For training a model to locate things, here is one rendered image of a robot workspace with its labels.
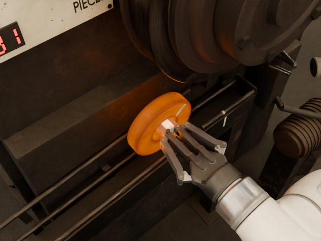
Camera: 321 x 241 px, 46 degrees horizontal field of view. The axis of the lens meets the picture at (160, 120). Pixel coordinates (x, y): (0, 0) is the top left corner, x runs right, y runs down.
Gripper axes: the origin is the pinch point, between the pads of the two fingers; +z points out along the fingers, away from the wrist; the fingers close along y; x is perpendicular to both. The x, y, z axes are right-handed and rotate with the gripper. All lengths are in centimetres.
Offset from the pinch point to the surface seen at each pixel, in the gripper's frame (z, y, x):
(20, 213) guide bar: 6.7, -32.6, -12.5
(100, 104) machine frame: 9.4, -8.3, 2.5
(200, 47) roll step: -3.7, 4.6, 21.3
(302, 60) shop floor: 25, 126, -86
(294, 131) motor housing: -13, 43, -31
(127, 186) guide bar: -1.7, -10.8, -15.0
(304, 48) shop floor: 30, 135, -86
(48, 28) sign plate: 13.0, -13.1, 23.2
